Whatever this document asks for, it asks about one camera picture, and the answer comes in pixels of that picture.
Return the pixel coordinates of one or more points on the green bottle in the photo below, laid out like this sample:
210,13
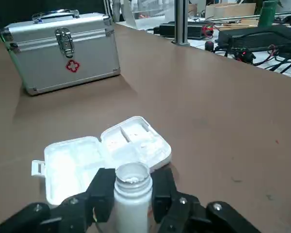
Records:
268,13

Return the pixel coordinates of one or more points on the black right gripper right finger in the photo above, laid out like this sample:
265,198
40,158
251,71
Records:
184,211

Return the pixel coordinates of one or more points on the black power brick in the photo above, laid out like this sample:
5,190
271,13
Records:
196,31

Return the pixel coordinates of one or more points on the large black power supply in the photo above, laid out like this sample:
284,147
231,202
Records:
257,38

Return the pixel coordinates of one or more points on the brown cardboard box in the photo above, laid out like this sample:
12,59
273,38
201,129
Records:
232,11

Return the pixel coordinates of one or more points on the aluminium first aid case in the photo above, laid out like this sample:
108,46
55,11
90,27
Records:
63,60

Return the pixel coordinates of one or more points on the open white pill box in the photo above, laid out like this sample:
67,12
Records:
82,157

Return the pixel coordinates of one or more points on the small white medicine bottle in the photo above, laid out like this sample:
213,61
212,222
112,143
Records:
132,208

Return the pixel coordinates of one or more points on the aluminium camera post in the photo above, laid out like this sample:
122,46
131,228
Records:
182,21

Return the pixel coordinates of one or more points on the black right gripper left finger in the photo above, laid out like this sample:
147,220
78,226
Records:
75,208

